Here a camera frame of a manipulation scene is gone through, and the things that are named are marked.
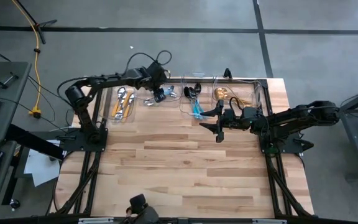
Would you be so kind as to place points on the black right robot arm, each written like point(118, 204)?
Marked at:
point(294, 118)

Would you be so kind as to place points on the silver bracket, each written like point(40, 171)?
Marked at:
point(95, 220)
point(269, 221)

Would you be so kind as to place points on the grey desk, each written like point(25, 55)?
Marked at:
point(8, 93)

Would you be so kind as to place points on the black clamp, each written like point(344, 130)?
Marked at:
point(227, 72)

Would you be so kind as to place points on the white paper sheet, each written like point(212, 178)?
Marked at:
point(40, 168)

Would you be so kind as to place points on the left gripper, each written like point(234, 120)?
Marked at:
point(149, 76)

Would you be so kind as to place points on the slender gold spoon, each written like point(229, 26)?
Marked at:
point(239, 95)

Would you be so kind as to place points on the black aluminium frame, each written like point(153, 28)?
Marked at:
point(267, 93)

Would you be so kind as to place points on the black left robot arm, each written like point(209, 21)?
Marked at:
point(82, 102)

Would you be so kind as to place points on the clear plastic bin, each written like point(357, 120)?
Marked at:
point(185, 107)
point(172, 102)
point(253, 90)
point(112, 93)

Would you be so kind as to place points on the black tripod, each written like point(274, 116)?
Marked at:
point(30, 19)

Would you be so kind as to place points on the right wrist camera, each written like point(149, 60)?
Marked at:
point(248, 113)

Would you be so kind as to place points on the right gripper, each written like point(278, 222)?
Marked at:
point(235, 119)

